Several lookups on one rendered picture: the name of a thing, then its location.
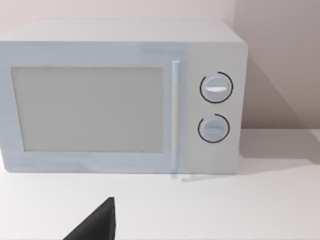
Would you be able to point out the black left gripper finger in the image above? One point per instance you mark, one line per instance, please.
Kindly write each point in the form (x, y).
(100, 222)

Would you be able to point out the pale microwave door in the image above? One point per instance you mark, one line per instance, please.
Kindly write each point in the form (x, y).
(87, 107)

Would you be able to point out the pale microwave oven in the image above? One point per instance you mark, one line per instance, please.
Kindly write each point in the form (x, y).
(212, 155)

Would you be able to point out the small pale microwave knob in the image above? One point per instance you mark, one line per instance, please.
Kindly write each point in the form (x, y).
(213, 128)

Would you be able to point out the large pale microwave knob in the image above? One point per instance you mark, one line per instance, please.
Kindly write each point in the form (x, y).
(216, 87)

